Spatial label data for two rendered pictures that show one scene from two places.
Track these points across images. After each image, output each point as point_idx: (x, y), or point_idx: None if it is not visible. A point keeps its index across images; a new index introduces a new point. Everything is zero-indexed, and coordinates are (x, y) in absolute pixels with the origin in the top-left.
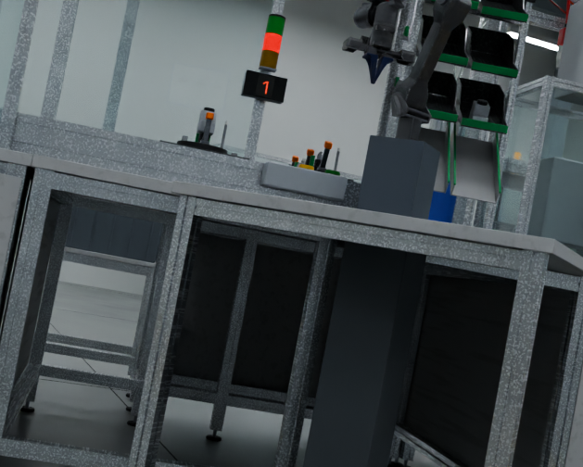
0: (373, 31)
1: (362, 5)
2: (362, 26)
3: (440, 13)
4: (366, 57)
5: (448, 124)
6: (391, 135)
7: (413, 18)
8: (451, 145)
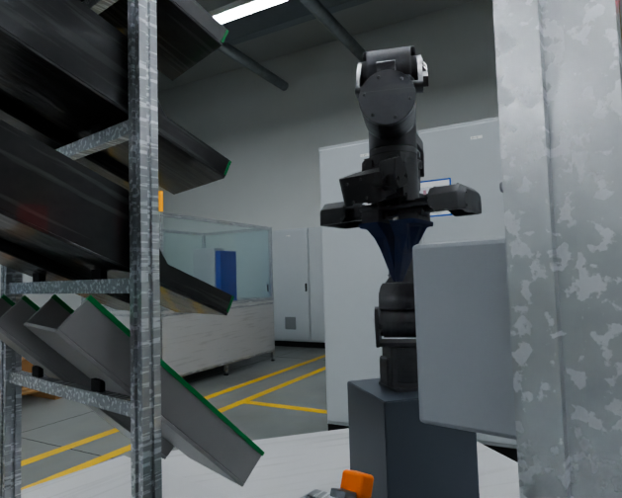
0: (417, 170)
1: (395, 66)
2: (396, 128)
3: (419, 189)
4: (412, 224)
5: (65, 305)
6: (148, 379)
7: (144, 25)
8: (55, 355)
